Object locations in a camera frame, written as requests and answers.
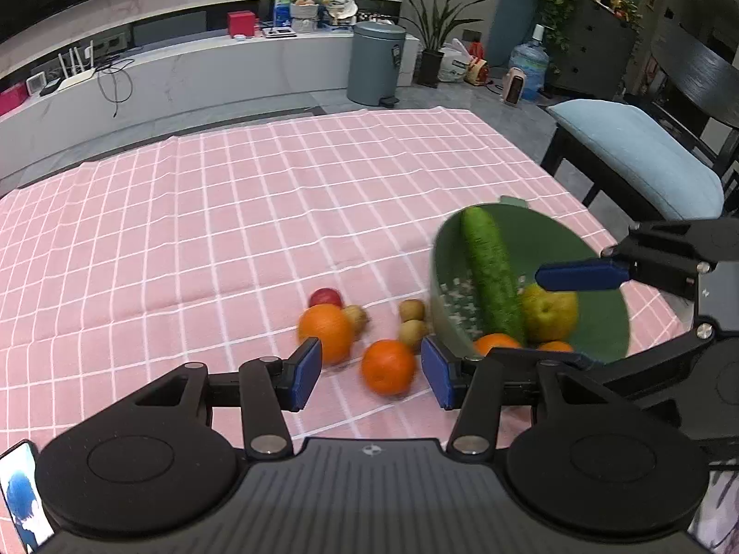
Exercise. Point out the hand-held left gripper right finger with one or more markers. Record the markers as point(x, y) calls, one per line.
point(435, 375)

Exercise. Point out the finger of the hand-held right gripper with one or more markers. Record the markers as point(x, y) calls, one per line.
point(664, 360)
point(577, 277)

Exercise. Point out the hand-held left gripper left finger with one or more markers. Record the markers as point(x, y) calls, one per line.
point(306, 374)

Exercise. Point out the brown kiwi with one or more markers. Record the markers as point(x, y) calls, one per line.
point(412, 309)
point(357, 318)
point(413, 334)

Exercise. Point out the orange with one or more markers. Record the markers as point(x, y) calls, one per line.
point(388, 366)
point(495, 343)
point(557, 347)
point(324, 332)

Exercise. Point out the yellow pear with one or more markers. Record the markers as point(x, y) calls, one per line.
point(549, 316)

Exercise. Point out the green colander bowl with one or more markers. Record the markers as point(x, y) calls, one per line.
point(594, 323)

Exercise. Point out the red apple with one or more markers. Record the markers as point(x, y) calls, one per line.
point(325, 298)

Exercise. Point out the green cucumber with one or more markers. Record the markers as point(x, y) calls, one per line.
point(491, 277)

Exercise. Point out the printed cloth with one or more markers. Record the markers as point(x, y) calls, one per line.
point(719, 508)

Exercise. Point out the chair with blue cushion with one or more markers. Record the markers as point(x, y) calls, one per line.
point(635, 150)

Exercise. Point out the pink checked tablecloth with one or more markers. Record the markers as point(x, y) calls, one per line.
point(202, 231)

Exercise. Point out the small pink heater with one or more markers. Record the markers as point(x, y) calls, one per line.
point(514, 86)

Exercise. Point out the blue water bottle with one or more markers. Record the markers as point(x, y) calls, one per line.
point(528, 66)

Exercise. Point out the dark drawer cabinet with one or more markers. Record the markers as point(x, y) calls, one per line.
point(594, 52)

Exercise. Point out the red and white bag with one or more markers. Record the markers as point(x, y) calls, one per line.
point(478, 69)

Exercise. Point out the white plastic bag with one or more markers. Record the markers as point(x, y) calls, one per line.
point(456, 63)

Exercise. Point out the potted green plant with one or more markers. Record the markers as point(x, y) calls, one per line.
point(433, 29)

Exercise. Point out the grey pedal trash bin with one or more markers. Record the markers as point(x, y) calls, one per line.
point(375, 63)

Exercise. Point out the white curved tv counter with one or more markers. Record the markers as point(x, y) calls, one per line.
point(231, 81)

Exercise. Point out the smartphone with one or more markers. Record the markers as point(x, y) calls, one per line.
point(20, 502)

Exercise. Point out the red box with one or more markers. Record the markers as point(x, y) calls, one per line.
point(241, 24)

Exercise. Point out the blue box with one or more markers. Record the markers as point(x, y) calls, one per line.
point(282, 14)

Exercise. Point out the white wifi router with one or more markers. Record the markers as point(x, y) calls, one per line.
point(76, 72)

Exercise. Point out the small white clock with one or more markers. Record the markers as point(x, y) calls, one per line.
point(37, 83)

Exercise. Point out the pink box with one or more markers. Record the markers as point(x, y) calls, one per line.
point(12, 99)

